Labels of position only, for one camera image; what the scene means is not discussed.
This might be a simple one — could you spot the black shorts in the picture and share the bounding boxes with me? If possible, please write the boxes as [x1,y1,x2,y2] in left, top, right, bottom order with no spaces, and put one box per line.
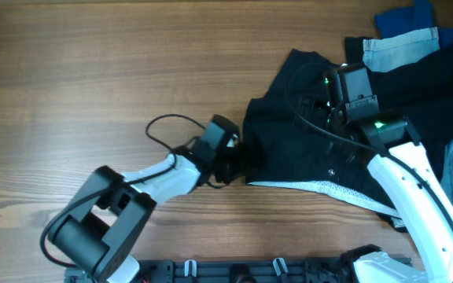
[241,40,453,233]

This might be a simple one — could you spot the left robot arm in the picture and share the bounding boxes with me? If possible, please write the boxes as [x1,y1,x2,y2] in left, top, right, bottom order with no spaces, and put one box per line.
[39,115,241,282]

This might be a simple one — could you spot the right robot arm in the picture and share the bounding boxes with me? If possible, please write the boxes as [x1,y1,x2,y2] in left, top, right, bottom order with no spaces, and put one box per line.
[294,64,453,282]

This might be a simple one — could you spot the black garment under pile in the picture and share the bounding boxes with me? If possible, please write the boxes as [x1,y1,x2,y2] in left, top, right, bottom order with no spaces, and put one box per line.
[344,36,370,64]

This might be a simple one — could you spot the blue garment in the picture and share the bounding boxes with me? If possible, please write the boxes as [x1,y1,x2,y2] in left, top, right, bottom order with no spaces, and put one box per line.
[374,0,453,47]

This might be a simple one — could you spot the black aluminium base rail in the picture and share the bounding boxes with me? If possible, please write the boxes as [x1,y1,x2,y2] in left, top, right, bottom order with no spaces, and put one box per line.
[63,256,414,283]

